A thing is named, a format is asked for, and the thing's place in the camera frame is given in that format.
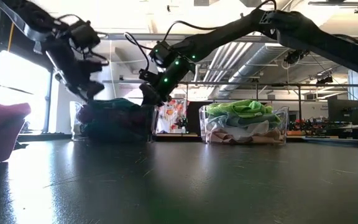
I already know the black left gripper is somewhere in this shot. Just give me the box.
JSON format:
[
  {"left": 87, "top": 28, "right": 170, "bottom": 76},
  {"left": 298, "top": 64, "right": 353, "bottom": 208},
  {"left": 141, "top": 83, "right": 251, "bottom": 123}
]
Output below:
[{"left": 47, "top": 21, "right": 110, "bottom": 101}]

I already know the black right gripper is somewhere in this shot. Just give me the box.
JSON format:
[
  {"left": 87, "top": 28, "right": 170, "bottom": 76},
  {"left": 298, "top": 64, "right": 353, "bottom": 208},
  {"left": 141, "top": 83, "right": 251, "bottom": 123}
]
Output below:
[{"left": 139, "top": 40, "right": 195, "bottom": 106}]

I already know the dark teal towel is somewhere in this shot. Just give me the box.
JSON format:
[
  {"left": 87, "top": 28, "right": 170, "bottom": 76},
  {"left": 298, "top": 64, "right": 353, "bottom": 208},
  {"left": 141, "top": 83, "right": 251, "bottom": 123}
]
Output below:
[
  {"left": 87, "top": 98, "right": 142, "bottom": 114},
  {"left": 82, "top": 123, "right": 152, "bottom": 142}
]

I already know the clear plastic bin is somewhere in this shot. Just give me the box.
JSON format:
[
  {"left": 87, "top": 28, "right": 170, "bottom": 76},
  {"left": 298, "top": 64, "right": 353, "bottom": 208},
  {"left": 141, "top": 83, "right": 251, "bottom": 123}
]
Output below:
[
  {"left": 199, "top": 105, "right": 290, "bottom": 146},
  {"left": 69, "top": 100, "right": 160, "bottom": 143}
]

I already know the lime green towel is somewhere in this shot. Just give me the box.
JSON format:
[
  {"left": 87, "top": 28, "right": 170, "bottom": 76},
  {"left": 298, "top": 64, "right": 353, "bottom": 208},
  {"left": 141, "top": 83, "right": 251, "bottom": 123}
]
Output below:
[{"left": 205, "top": 99, "right": 273, "bottom": 118}]

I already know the light blue towel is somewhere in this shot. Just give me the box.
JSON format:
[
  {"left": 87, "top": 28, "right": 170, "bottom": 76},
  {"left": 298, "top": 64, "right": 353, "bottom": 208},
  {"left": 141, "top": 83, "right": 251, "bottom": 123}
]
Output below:
[{"left": 208, "top": 113, "right": 281, "bottom": 128}]

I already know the floral poster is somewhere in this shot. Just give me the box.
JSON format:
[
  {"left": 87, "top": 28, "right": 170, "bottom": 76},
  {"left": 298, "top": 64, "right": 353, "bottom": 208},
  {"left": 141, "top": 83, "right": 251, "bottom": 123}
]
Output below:
[{"left": 156, "top": 98, "right": 188, "bottom": 134}]

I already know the black panel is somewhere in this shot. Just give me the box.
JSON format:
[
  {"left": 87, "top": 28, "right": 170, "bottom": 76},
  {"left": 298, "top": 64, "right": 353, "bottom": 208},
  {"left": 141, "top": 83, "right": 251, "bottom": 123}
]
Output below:
[{"left": 186, "top": 101, "right": 205, "bottom": 137}]

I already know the grey overhead rig beam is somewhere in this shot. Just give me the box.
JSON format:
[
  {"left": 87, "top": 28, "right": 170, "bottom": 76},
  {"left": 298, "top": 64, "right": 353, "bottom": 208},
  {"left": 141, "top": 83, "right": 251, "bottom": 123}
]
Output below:
[{"left": 98, "top": 32, "right": 358, "bottom": 44}]

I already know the large bright window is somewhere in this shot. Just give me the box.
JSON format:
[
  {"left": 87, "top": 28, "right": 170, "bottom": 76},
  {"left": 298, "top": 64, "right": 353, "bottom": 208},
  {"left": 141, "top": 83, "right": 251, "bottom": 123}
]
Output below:
[{"left": 0, "top": 51, "right": 51, "bottom": 131}]

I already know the black pipe railing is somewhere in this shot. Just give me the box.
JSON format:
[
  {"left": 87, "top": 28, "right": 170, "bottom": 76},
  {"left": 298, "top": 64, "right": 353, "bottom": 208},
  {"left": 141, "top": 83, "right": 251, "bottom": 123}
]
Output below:
[{"left": 103, "top": 80, "right": 358, "bottom": 108}]

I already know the white towel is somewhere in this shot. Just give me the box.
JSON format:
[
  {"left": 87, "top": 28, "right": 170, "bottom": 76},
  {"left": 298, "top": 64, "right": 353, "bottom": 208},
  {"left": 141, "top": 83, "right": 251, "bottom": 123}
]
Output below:
[{"left": 206, "top": 119, "right": 270, "bottom": 142}]

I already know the beige towel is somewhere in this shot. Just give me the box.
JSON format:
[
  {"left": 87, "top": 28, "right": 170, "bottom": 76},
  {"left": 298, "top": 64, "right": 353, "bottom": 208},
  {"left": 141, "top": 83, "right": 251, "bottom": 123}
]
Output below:
[{"left": 206, "top": 129, "right": 287, "bottom": 144}]

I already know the black ceiling spotlight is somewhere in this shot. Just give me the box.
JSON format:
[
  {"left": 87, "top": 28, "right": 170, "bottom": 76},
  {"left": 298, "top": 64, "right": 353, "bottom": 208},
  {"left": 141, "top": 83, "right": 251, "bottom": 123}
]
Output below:
[
  {"left": 283, "top": 49, "right": 310, "bottom": 65},
  {"left": 315, "top": 75, "right": 334, "bottom": 85}
]

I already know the cluttered workbench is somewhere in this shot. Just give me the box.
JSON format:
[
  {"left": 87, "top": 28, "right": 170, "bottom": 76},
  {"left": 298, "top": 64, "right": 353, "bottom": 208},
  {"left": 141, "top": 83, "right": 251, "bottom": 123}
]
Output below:
[{"left": 287, "top": 119, "right": 358, "bottom": 140}]

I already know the dark computer monitor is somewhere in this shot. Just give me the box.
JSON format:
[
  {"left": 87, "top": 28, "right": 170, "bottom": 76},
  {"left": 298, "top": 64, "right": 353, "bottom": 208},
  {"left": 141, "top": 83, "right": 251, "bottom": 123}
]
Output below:
[{"left": 327, "top": 98, "right": 358, "bottom": 125}]

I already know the black aluminium table frame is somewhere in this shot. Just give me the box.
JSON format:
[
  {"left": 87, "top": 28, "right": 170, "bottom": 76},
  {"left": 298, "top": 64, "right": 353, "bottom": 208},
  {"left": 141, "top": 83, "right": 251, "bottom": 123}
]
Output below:
[{"left": 17, "top": 133, "right": 358, "bottom": 149}]

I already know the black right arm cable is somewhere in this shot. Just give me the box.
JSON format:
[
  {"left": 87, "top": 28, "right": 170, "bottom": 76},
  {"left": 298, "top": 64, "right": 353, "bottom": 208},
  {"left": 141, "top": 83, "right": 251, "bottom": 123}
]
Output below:
[{"left": 124, "top": 0, "right": 278, "bottom": 71}]

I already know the silver ceiling duct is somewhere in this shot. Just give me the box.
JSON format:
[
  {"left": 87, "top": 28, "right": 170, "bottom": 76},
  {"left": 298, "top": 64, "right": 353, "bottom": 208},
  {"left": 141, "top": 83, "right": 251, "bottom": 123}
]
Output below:
[{"left": 216, "top": 43, "right": 288, "bottom": 99}]

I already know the yellow hanging strap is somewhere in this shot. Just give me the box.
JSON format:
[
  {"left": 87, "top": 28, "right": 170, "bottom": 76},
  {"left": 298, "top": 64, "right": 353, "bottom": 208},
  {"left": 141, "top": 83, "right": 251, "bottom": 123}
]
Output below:
[{"left": 6, "top": 21, "right": 15, "bottom": 52}]

